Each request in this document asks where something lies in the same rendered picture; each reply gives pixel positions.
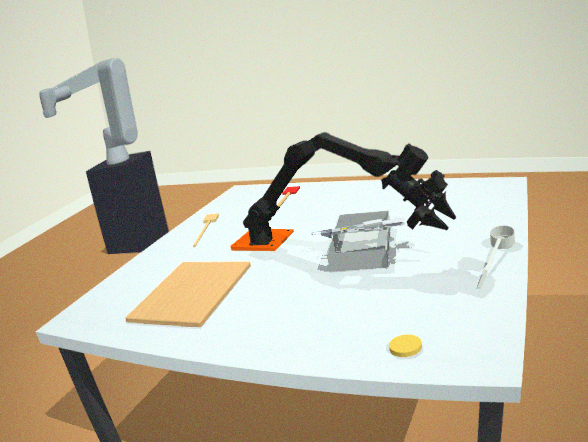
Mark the yellow flat disc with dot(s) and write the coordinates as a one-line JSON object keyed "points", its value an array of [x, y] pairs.
{"points": [[405, 345]]}

